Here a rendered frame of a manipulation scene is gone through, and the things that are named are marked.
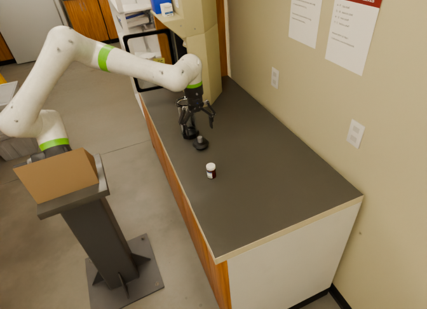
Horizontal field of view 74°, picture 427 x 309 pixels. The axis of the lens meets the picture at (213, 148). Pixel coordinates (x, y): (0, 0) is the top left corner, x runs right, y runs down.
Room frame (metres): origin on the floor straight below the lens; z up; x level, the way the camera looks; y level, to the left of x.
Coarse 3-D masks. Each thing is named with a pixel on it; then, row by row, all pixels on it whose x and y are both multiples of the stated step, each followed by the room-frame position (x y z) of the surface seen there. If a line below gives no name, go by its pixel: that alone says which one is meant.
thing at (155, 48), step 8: (128, 40) 1.88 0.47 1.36; (136, 40) 1.88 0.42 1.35; (144, 40) 1.89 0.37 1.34; (152, 40) 1.90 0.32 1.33; (160, 40) 1.91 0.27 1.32; (136, 48) 1.88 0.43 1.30; (144, 48) 1.89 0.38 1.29; (152, 48) 1.90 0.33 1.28; (160, 48) 1.91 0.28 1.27; (168, 48) 1.92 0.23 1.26; (144, 56) 1.89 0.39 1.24; (152, 56) 1.90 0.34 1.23; (160, 56) 1.91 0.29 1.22; (168, 56) 1.92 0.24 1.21; (144, 80) 1.88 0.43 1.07
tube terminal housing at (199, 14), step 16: (192, 0) 1.66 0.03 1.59; (208, 0) 1.76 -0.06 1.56; (192, 16) 1.66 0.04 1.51; (208, 16) 1.74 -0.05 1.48; (192, 32) 1.65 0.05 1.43; (208, 32) 1.73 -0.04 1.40; (176, 48) 1.92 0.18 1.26; (192, 48) 1.65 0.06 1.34; (208, 48) 1.71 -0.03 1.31; (208, 64) 1.69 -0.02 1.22; (208, 80) 1.68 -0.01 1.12; (208, 96) 1.67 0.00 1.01
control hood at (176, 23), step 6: (174, 12) 1.80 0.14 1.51; (162, 18) 1.68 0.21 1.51; (168, 18) 1.67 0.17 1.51; (174, 18) 1.65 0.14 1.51; (180, 18) 1.64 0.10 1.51; (168, 24) 1.61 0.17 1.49; (174, 24) 1.62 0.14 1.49; (180, 24) 1.64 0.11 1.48; (174, 30) 1.62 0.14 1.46; (180, 30) 1.63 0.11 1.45; (180, 36) 1.63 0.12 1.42
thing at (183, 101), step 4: (184, 96) 1.41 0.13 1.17; (176, 100) 1.37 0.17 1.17; (180, 100) 1.39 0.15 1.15; (184, 100) 1.40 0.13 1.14; (176, 104) 1.33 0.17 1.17; (180, 104) 1.39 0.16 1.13; (184, 104) 1.40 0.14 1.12; (180, 108) 1.32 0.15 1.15; (180, 112) 1.33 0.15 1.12; (184, 116) 1.32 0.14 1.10; (192, 116) 1.33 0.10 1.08; (188, 120) 1.32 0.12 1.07; (192, 120) 1.32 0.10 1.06; (188, 124) 1.32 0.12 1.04; (192, 124) 1.32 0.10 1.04; (196, 124) 1.35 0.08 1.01; (188, 128) 1.32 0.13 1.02; (192, 128) 1.32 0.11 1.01; (196, 128) 1.34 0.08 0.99; (184, 132) 1.33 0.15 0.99; (188, 132) 1.32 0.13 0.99; (192, 132) 1.32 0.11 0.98
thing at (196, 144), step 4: (200, 136) 1.25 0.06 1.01; (196, 140) 1.25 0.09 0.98; (200, 140) 1.23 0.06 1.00; (204, 140) 1.25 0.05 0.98; (196, 144) 1.21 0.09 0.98; (200, 144) 1.21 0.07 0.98; (204, 144) 1.21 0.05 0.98; (196, 148) 1.21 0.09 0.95; (200, 148) 1.19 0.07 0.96; (204, 148) 1.21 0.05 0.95
